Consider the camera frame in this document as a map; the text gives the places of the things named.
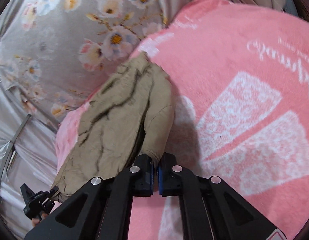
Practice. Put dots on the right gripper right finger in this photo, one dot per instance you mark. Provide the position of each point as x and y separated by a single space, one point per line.
169 181

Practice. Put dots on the silver grey satin curtain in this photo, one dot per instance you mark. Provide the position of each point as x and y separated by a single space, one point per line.
34 162

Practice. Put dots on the person left hand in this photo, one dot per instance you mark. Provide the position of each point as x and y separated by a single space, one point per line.
36 221

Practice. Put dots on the khaki quilted puffer jacket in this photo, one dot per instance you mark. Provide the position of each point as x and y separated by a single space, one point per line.
130 115

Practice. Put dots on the grey floral bed sheet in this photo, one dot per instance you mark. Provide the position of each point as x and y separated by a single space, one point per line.
54 53

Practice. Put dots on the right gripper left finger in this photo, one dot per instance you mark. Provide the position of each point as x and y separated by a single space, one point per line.
142 172

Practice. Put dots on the grey curtain tieback band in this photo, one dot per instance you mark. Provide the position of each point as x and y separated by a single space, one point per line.
4 168

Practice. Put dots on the pink white patterned blanket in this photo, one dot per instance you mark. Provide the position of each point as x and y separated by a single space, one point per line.
240 75

